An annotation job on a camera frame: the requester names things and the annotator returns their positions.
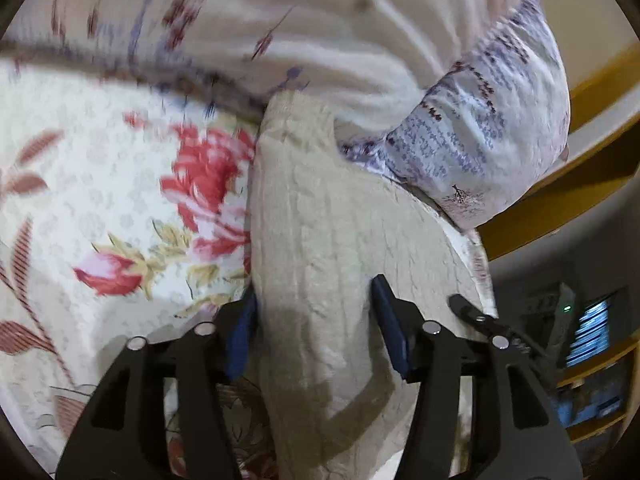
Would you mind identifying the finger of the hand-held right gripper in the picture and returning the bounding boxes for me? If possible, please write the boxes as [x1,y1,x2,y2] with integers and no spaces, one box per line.
[447,294,548,358]

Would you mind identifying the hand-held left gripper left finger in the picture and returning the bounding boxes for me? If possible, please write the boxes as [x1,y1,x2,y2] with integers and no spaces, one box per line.
[55,290,258,480]

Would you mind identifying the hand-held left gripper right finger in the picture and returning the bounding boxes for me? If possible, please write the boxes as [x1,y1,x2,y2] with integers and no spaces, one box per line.
[370,274,586,480]

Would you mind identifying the grey cable-knit sweater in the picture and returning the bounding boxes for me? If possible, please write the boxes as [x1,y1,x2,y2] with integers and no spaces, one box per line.
[247,90,498,480]

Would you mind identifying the lit monitor screen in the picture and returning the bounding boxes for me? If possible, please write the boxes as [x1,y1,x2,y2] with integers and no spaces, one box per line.
[565,297,615,368]

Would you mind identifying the wooden shelf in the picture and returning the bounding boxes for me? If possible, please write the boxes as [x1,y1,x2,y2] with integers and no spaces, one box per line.
[550,335,640,443]

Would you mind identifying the pink pillow with tree print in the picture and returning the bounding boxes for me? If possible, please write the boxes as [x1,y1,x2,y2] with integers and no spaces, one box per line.
[340,0,572,233]

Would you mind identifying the white floral bedspread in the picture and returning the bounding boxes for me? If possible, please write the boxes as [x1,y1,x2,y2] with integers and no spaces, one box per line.
[0,55,496,480]

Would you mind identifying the pink floral pillow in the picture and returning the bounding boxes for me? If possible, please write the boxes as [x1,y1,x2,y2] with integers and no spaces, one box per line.
[0,0,541,136]

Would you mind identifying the wooden bed frame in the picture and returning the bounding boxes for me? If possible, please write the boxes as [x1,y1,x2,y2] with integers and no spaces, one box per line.
[477,42,640,262]

